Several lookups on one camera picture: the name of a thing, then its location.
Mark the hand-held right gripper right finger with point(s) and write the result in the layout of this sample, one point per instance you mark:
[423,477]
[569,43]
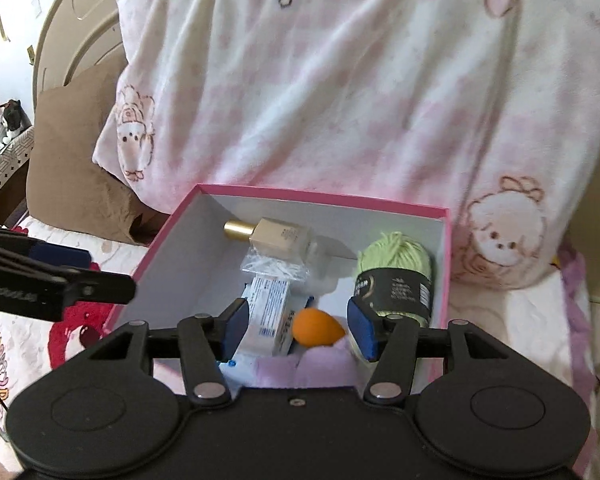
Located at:
[362,330]

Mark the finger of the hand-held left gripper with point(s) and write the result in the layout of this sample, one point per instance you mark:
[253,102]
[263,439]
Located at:
[105,287]
[55,256]

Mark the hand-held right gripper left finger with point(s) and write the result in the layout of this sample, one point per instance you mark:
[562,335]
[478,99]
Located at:
[235,327]

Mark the white blue-print packet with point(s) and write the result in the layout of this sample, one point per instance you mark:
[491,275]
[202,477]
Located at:
[270,310]

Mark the blue wet wipes pack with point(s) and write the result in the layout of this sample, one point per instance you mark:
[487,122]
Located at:
[237,370]

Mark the orange makeup sponge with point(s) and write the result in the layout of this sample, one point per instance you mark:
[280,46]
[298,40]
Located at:
[317,329]

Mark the purple plush toy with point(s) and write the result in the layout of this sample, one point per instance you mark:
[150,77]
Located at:
[310,370]

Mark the clear floss pick box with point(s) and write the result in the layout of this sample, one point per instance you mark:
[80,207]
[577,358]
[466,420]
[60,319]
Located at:
[275,266]

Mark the green yarn skein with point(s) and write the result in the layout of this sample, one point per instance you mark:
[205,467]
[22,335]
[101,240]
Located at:
[395,260]

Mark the pink cardboard box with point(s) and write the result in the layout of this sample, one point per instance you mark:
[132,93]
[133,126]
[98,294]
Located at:
[180,240]

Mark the beige foundation bottle gold cap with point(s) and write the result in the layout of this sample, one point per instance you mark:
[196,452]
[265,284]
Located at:
[280,237]

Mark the red bear print blanket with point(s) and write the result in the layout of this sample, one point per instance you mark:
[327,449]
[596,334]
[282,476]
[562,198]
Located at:
[30,350]

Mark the brown pillow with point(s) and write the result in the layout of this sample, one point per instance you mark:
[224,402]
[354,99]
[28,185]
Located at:
[75,160]

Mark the nightstand with patterned cloth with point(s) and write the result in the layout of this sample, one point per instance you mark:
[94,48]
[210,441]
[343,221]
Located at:
[2,170]

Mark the black white plush cat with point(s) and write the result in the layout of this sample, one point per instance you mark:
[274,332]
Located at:
[11,117]

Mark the purple frilled cloth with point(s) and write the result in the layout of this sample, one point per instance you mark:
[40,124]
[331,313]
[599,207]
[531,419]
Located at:
[575,300]

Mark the beige bed headboard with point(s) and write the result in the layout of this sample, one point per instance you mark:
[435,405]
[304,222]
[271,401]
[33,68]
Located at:
[75,25]

